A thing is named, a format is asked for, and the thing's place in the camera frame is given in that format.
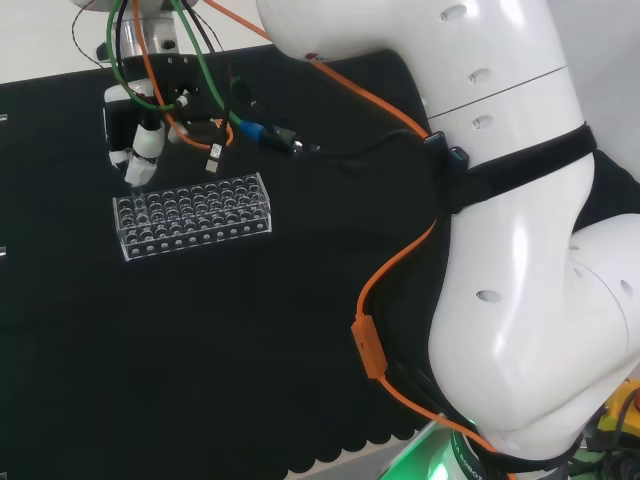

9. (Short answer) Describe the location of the black scalloped bench cloth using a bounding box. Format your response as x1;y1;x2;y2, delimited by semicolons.
0;43;640;480

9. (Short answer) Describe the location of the orange inline cable box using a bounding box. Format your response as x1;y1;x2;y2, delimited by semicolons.
350;314;388;381

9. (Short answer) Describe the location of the black arm strap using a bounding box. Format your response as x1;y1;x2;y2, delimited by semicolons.
435;124;599;217

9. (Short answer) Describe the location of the green cable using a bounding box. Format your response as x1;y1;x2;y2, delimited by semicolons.
168;0;251;132
106;0;177;112

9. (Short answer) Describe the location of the clear acrylic test tube rack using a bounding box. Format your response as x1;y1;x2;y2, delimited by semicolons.
111;171;274;263

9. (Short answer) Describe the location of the black cable with blue plug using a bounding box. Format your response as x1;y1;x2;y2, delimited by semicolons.
238;118;447;174

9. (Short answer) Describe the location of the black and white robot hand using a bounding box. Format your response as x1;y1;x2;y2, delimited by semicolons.
102;51;238;188

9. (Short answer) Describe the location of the orange cable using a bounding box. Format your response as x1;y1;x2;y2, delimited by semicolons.
130;0;516;480

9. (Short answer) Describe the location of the yellow stop button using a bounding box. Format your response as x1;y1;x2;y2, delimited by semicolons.
596;378;640;437

